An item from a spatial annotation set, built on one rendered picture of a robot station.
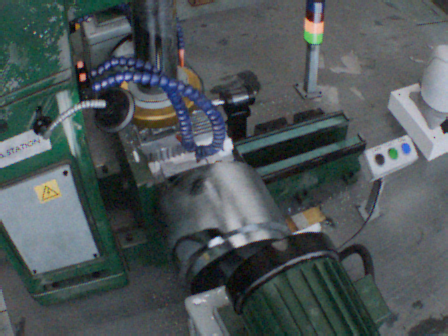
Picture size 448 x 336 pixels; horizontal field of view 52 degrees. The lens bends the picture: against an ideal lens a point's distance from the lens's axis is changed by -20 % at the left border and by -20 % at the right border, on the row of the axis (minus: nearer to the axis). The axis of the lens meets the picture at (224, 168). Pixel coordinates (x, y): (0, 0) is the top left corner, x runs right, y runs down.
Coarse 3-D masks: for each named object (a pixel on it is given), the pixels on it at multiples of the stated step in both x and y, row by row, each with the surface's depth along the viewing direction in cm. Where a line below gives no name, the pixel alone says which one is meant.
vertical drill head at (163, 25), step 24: (144, 0) 89; (168, 0) 92; (144, 24) 94; (168, 24) 96; (144, 48) 99; (168, 48) 101; (168, 72) 105; (192, 72) 117; (144, 96) 108; (144, 120) 108; (168, 120) 109
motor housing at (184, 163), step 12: (192, 120) 126; (204, 120) 126; (204, 132) 125; (204, 144) 125; (180, 156) 124; (192, 156) 124; (228, 156) 126; (156, 168) 122; (180, 168) 123; (192, 168) 123; (156, 180) 122; (156, 192) 123
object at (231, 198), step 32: (192, 192) 107; (224, 192) 106; (256, 192) 108; (160, 224) 111; (192, 224) 103; (224, 224) 101; (256, 224) 102; (192, 256) 102; (224, 256) 100; (192, 288) 105
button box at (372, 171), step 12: (384, 144) 126; (396, 144) 127; (360, 156) 127; (372, 156) 124; (384, 156) 125; (408, 156) 126; (372, 168) 123; (384, 168) 124; (396, 168) 126; (372, 180) 126
